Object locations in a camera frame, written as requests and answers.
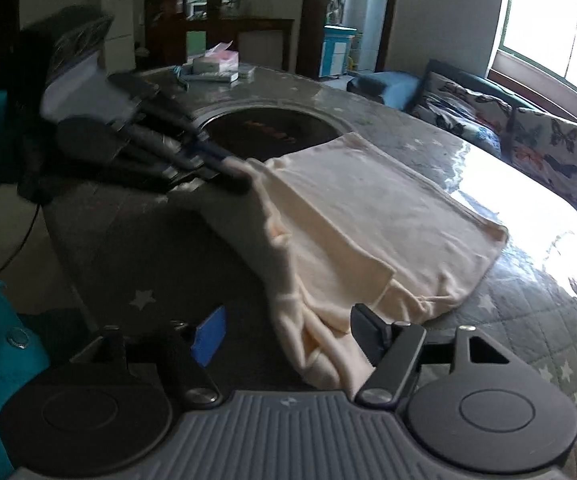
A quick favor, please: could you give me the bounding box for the blue corner sofa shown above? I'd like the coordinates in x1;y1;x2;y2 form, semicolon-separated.
346;59;577;253

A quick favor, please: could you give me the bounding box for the thin black cable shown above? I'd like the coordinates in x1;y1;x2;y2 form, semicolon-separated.
0;199;40;278

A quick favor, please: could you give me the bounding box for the light blue small cabinet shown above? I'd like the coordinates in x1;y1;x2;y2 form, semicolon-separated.
321;25;358;79

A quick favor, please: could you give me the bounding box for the cream knit garment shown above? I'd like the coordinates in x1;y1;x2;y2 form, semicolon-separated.
168;132;510;391

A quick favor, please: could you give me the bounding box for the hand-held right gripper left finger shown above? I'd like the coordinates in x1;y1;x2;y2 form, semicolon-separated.
71;305;228;407

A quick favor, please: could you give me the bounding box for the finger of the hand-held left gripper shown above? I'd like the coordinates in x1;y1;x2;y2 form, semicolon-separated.
111;72;249;178
118;127;252;193

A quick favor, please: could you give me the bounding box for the pink and white tissue pack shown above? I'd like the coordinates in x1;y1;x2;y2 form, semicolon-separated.
191;42;240;77

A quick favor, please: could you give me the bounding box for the dark wooden door frame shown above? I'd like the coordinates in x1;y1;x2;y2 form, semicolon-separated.
296;0;402;79

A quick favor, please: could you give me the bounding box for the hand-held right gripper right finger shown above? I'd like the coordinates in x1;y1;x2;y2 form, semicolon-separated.
351;303;522;407

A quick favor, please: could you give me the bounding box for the green framed window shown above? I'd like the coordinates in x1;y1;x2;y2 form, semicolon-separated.
489;0;577;96

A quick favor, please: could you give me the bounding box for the large butterfly print pillow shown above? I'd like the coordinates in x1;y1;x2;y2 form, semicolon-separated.
510;106;577;197

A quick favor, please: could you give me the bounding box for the small butterfly print pillow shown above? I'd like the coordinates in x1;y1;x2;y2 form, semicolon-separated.
413;72;513;133

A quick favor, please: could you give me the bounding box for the flat white box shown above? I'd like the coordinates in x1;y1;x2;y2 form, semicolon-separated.
183;72;239;84

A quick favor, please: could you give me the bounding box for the grey quilted star table cover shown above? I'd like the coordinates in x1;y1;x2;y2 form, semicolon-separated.
38;62;577;480

